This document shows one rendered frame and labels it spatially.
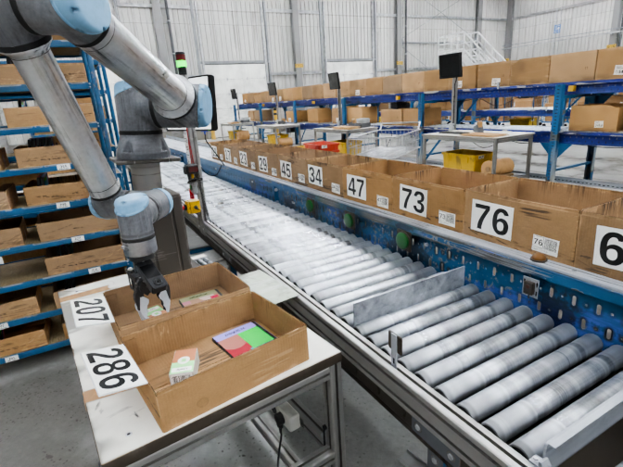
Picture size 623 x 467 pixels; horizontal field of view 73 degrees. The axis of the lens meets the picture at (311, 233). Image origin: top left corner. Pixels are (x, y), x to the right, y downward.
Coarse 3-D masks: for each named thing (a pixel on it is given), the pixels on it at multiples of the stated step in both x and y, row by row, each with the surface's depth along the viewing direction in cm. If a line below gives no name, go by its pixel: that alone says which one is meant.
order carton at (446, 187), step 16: (400, 176) 181; (416, 176) 185; (432, 176) 190; (448, 176) 189; (464, 176) 181; (480, 176) 174; (496, 176) 167; (512, 176) 161; (432, 192) 160; (448, 192) 153; (464, 192) 147; (432, 208) 162; (448, 208) 155
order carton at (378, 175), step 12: (348, 168) 207; (360, 168) 217; (372, 168) 221; (384, 168) 225; (396, 168) 219; (408, 168) 211; (420, 168) 204; (432, 168) 197; (372, 180) 192; (384, 180) 184; (372, 192) 194; (384, 192) 186; (372, 204) 196
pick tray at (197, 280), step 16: (176, 272) 143; (192, 272) 146; (208, 272) 149; (224, 272) 145; (128, 288) 135; (176, 288) 144; (192, 288) 147; (208, 288) 151; (224, 288) 149; (240, 288) 135; (112, 304) 133; (128, 304) 136; (160, 304) 141; (176, 304) 140; (208, 304) 121; (128, 320) 132; (144, 320) 112; (160, 320) 114
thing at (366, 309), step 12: (432, 276) 136; (444, 276) 139; (456, 276) 142; (396, 288) 130; (408, 288) 132; (420, 288) 134; (432, 288) 137; (444, 288) 140; (360, 300) 124; (372, 300) 125; (384, 300) 128; (396, 300) 130; (408, 300) 133; (420, 300) 136; (360, 312) 124; (372, 312) 126; (384, 312) 129
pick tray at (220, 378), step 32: (192, 320) 115; (224, 320) 122; (256, 320) 127; (288, 320) 111; (160, 352) 112; (224, 352) 111; (256, 352) 96; (288, 352) 102; (160, 384) 100; (192, 384) 87; (224, 384) 92; (256, 384) 98; (160, 416) 85; (192, 416) 89
